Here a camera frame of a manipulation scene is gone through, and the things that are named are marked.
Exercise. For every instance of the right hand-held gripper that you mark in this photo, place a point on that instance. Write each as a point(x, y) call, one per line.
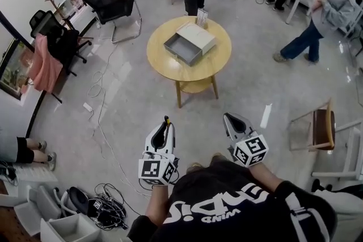
point(251, 150)

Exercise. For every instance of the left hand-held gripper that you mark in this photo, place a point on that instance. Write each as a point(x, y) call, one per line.
point(154, 170)

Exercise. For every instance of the small yellow black item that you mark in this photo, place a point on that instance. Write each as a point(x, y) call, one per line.
point(167, 120)

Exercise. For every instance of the beige box with grey drawer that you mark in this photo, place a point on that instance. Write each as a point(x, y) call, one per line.
point(195, 37)

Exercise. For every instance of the person's right forearm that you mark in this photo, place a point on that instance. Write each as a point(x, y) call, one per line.
point(265, 177)

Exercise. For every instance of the person's left forearm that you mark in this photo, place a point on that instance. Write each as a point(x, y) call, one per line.
point(157, 204)

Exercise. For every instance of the white paper slip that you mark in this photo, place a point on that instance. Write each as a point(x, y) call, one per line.
point(266, 116)

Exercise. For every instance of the person's black printed shirt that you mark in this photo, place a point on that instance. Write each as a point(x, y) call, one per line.
point(227, 192)

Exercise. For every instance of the round wooden table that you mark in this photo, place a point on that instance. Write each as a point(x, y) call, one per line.
point(164, 65)

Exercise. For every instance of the white power strip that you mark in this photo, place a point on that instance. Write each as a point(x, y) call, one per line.
point(88, 107)

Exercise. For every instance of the white and black headset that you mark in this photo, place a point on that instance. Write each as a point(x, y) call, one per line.
point(75, 201)

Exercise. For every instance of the clear card stand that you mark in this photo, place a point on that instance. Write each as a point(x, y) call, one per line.
point(202, 17)

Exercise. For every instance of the white open carton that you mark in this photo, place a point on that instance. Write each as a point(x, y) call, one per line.
point(71, 229)

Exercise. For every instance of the pink cloth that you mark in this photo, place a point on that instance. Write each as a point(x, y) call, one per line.
point(44, 68)

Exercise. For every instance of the black swivel office chair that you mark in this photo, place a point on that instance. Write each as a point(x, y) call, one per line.
point(62, 42)

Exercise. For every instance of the black mesh cantilever chair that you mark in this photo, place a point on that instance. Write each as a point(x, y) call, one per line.
point(109, 4)

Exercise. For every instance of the wooden coat rack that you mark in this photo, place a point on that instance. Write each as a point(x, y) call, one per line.
point(52, 0)

